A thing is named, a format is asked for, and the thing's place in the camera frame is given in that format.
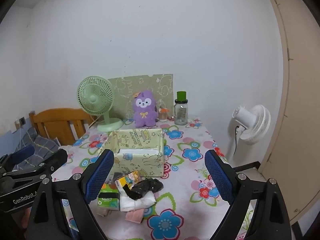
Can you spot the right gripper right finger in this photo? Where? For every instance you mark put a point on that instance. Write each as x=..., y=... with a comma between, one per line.
x=222, y=174

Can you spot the white standing fan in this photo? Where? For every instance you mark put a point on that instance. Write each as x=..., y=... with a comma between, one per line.
x=253, y=124

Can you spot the black plastic bag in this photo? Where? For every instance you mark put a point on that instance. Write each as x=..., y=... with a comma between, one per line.
x=140, y=189

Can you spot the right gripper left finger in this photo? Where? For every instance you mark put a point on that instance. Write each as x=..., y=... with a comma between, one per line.
x=95, y=175

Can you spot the purple plush toy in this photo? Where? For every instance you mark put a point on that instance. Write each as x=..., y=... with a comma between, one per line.
x=144, y=109

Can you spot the floral tablecloth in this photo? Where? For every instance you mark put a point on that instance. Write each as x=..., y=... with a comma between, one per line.
x=188, y=207

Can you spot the white tissue pack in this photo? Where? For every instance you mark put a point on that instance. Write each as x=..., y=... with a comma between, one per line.
x=127, y=204

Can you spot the yellow cartoon storage box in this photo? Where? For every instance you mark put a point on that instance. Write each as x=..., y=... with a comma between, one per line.
x=139, y=150

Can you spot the glass jar green lid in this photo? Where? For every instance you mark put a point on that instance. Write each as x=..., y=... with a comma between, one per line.
x=181, y=108

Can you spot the beige door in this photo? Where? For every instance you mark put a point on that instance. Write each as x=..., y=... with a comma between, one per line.
x=292, y=157

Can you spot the green desk fan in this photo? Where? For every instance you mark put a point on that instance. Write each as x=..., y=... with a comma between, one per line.
x=96, y=97

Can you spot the green tissue pack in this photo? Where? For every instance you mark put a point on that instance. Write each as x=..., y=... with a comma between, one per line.
x=108, y=197

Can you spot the wooden bed headboard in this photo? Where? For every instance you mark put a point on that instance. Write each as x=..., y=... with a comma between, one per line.
x=67, y=125

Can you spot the pink packet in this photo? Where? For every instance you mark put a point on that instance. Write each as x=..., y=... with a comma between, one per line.
x=135, y=216

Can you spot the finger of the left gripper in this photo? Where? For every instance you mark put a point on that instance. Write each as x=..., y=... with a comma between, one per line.
x=22, y=154

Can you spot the cotton swab container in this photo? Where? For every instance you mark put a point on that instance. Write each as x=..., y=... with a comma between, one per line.
x=163, y=114

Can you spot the yellow cartoon snack box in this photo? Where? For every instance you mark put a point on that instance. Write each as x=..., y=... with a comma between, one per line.
x=129, y=180

